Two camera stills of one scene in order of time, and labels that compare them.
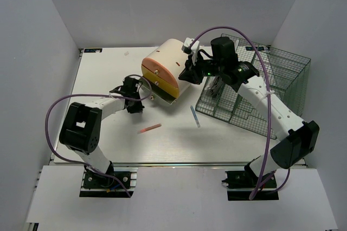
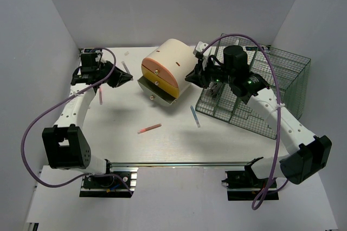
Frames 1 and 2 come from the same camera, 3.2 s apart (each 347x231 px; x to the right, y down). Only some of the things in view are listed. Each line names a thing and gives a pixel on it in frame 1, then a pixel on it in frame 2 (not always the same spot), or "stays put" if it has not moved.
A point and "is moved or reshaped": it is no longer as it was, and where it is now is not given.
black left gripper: (137, 109) -> (120, 78)
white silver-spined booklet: (207, 49) is moved or reshaped
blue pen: (195, 116) stays put
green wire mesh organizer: (285, 73) stays put
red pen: (145, 129) stays put
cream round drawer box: (160, 71) stays put
